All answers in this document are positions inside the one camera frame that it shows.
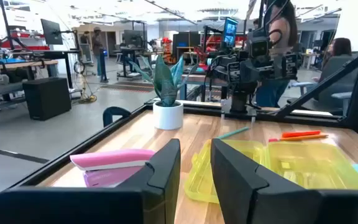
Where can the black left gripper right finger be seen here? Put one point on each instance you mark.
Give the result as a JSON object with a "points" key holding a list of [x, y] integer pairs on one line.
{"points": [[238, 193]]}

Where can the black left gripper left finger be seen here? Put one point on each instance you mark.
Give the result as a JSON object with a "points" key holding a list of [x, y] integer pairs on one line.
{"points": [[154, 193]]}

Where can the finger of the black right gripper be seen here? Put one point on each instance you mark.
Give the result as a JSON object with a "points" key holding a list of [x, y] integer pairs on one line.
{"points": [[234, 72], [290, 65]]}

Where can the teal pencil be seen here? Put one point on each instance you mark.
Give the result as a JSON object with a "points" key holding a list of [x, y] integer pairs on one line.
{"points": [[233, 132]]}

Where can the red orange marker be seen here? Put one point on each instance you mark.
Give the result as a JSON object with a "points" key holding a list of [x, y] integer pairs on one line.
{"points": [[300, 133]]}

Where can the orange pencil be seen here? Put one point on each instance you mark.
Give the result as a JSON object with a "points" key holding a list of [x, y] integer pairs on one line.
{"points": [[303, 137]]}

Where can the yellow transparent pencil case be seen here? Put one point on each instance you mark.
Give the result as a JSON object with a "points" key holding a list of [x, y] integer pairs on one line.
{"points": [[315, 168]]}

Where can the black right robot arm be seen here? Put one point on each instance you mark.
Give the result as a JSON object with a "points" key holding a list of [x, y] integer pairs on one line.
{"points": [[239, 102]]}

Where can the person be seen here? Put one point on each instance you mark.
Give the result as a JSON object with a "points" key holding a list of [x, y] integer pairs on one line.
{"points": [[278, 31], [97, 43], [340, 48]]}

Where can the monitor with blue screen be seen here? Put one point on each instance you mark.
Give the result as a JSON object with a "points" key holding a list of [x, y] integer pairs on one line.
{"points": [[230, 31]]}

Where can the grey office chair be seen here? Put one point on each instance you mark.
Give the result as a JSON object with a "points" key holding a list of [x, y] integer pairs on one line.
{"points": [[334, 90]]}

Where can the green plant in white pot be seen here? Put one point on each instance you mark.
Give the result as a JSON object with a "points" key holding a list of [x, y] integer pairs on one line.
{"points": [[168, 116]]}

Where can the black clamp hook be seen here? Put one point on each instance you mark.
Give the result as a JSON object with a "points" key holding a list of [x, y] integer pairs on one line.
{"points": [[113, 112]]}

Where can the black cabinet box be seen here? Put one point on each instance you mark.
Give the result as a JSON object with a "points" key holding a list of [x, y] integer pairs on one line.
{"points": [[47, 98]]}

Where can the black monitor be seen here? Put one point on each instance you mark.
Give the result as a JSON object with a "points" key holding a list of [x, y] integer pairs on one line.
{"points": [[51, 31]]}

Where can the wooden workbench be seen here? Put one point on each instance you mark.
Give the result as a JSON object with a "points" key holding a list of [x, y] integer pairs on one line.
{"points": [[17, 64]]}

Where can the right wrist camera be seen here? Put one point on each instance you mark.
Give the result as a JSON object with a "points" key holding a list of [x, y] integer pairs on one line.
{"points": [[259, 48]]}

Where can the black aluminium table frame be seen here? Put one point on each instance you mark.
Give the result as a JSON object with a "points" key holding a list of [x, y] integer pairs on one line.
{"points": [[204, 109]]}

